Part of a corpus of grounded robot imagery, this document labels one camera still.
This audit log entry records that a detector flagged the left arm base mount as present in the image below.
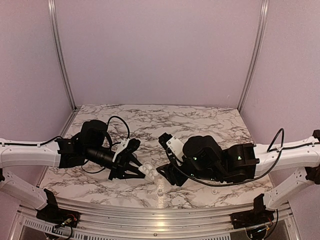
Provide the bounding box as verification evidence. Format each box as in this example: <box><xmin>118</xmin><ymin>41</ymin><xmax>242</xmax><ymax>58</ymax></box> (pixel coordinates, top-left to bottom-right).
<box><xmin>36</xmin><ymin>206</ymin><xmax>80</xmax><ymax>228</ymax></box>

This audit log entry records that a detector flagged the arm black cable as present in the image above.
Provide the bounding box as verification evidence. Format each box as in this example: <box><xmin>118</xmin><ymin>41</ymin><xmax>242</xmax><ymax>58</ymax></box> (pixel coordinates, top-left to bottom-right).
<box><xmin>166</xmin><ymin>128</ymin><xmax>320</xmax><ymax>188</ymax></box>
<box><xmin>0</xmin><ymin>116</ymin><xmax>131</xmax><ymax>174</ymax></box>

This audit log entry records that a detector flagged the right aluminium frame post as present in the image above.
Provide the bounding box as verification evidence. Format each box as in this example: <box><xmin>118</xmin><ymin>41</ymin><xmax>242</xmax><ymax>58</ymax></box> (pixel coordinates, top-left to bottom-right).
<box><xmin>237</xmin><ymin>0</ymin><xmax>270</xmax><ymax>113</ymax></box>

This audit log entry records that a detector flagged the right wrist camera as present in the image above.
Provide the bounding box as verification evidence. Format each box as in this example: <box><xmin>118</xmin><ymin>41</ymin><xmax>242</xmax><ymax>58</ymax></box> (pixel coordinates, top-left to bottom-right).
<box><xmin>158</xmin><ymin>132</ymin><xmax>184</xmax><ymax>166</ymax></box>

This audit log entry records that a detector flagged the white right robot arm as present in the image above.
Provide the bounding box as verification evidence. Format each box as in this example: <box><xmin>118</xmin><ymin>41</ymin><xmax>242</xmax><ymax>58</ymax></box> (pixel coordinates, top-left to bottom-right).
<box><xmin>156</xmin><ymin>131</ymin><xmax>320</xmax><ymax>224</ymax></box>

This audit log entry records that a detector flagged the left aluminium frame post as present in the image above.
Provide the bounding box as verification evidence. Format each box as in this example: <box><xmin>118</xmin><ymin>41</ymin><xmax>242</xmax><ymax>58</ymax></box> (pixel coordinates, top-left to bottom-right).
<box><xmin>47</xmin><ymin>0</ymin><xmax>77</xmax><ymax>112</ymax></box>

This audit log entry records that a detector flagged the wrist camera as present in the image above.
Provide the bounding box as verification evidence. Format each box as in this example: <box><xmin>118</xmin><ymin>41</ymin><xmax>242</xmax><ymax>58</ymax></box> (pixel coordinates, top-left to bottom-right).
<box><xmin>158</xmin><ymin>132</ymin><xmax>184</xmax><ymax>166</ymax></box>
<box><xmin>112</xmin><ymin>138</ymin><xmax>141</xmax><ymax>163</ymax></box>

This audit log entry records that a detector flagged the aluminium frame post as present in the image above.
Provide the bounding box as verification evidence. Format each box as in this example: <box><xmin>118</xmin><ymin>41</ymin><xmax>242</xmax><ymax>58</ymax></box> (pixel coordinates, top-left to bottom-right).
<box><xmin>237</xmin><ymin>0</ymin><xmax>270</xmax><ymax>113</ymax></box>
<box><xmin>47</xmin><ymin>0</ymin><xmax>77</xmax><ymax>112</ymax></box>

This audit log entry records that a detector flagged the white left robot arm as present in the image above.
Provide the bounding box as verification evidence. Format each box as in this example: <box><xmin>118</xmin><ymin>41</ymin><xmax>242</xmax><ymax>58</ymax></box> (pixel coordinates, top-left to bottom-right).
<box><xmin>0</xmin><ymin>120</ymin><xmax>146</xmax><ymax>223</ymax></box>

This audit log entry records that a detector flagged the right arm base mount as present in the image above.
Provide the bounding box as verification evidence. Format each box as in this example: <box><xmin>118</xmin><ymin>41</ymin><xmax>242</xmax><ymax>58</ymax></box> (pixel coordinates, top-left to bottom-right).
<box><xmin>230</xmin><ymin>209</ymin><xmax>275</xmax><ymax>229</ymax></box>

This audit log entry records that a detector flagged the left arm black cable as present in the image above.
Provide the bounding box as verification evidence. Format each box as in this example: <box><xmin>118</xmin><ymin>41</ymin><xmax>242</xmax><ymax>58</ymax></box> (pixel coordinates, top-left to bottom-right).
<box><xmin>0</xmin><ymin>116</ymin><xmax>131</xmax><ymax>174</ymax></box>

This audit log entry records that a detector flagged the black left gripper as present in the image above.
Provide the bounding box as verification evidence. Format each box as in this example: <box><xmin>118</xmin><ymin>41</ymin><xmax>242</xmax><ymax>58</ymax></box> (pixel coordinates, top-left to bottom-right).
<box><xmin>85</xmin><ymin>145</ymin><xmax>147</xmax><ymax>181</ymax></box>

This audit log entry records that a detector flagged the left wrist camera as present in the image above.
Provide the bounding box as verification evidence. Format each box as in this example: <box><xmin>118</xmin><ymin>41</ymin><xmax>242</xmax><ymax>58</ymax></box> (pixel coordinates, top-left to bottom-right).
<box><xmin>112</xmin><ymin>138</ymin><xmax>141</xmax><ymax>163</ymax></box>

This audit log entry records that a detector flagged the aluminium front rail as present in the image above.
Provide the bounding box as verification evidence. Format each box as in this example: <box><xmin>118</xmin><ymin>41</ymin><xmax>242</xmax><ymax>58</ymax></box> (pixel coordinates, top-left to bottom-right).
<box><xmin>14</xmin><ymin>194</ymin><xmax>301</xmax><ymax>240</ymax></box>

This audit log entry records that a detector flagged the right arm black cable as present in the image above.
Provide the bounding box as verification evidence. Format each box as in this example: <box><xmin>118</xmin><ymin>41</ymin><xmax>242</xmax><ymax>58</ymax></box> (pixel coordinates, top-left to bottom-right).
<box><xmin>166</xmin><ymin>128</ymin><xmax>320</xmax><ymax>188</ymax></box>

